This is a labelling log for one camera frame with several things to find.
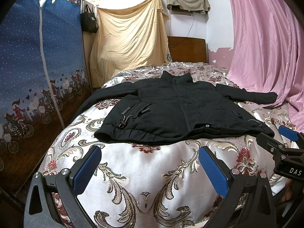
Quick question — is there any black padded jacket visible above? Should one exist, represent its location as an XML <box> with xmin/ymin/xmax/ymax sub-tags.
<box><xmin>77</xmin><ymin>72</ymin><xmax>277</xmax><ymax>146</ymax></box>

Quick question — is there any pink curtain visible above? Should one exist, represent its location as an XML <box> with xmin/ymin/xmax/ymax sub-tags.
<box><xmin>228</xmin><ymin>0</ymin><xmax>303</xmax><ymax>131</ymax></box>

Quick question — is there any blue fabric wardrobe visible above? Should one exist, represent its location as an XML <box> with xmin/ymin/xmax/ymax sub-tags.
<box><xmin>1</xmin><ymin>0</ymin><xmax>89</xmax><ymax>193</ymax></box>

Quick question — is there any wooden headboard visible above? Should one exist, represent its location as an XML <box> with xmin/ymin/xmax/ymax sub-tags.
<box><xmin>168</xmin><ymin>36</ymin><xmax>208</xmax><ymax>63</ymax></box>

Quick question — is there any olive cloth on shelf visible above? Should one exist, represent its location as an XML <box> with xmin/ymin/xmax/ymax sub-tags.
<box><xmin>166</xmin><ymin>0</ymin><xmax>211</xmax><ymax>14</ymax></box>

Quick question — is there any yellow hanging sheet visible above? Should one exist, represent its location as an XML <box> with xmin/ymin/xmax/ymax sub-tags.
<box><xmin>90</xmin><ymin>0</ymin><xmax>169</xmax><ymax>88</ymax></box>

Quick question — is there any black hanging bag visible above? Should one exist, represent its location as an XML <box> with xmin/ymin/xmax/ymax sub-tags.
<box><xmin>80</xmin><ymin>4</ymin><xmax>98</xmax><ymax>33</ymax></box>

